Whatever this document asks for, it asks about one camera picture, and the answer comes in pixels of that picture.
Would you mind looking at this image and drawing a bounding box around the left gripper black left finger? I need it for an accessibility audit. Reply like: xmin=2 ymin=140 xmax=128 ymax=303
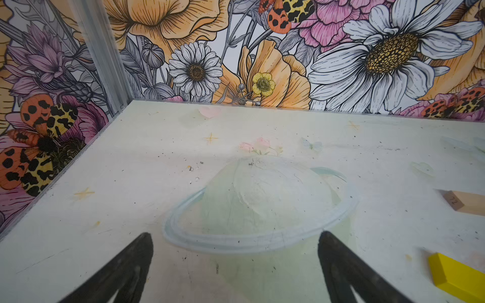
xmin=61 ymin=232 xmax=154 ymax=302

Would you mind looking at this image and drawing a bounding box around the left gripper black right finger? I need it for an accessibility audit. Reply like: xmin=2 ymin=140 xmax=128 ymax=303
xmin=318 ymin=231 xmax=411 ymax=303

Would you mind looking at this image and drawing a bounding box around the yellow rectangular block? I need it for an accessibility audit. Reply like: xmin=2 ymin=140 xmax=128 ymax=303
xmin=428 ymin=253 xmax=484 ymax=303

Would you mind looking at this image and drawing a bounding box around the natural wood block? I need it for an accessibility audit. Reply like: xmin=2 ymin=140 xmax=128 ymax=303
xmin=443 ymin=191 xmax=485 ymax=216

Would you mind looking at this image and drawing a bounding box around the clear plastic bowl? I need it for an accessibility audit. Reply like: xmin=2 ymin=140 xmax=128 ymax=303
xmin=164 ymin=156 xmax=359 ymax=255

